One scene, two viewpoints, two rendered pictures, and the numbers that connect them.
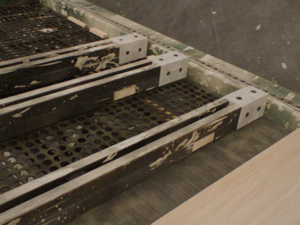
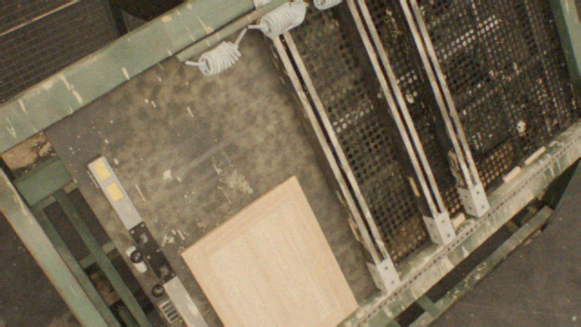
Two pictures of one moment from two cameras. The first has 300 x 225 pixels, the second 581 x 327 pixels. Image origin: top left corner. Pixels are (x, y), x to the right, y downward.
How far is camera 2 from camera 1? 139 cm
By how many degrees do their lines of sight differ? 30
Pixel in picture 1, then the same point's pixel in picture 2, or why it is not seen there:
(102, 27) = (515, 180)
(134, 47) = (470, 203)
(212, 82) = (418, 260)
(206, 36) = (545, 302)
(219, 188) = (315, 230)
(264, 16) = not seen: outside the picture
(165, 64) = (436, 223)
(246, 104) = (379, 270)
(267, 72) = not seen: outside the picture
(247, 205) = (301, 242)
